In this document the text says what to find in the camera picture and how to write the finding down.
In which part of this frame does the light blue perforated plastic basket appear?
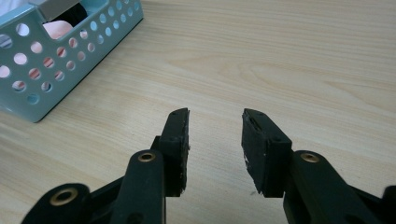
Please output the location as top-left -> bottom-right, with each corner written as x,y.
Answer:
0,0 -> 145,123

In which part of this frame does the black item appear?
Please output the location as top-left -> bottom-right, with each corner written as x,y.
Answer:
49,2 -> 89,28

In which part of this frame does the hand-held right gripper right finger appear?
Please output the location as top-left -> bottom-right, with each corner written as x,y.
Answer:
241,107 -> 293,199

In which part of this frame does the pink item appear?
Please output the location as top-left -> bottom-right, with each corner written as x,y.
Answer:
42,20 -> 75,40

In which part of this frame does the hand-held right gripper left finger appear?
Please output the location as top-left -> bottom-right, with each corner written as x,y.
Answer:
150,107 -> 191,198

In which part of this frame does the grey box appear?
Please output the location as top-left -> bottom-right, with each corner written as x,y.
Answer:
28,0 -> 84,22

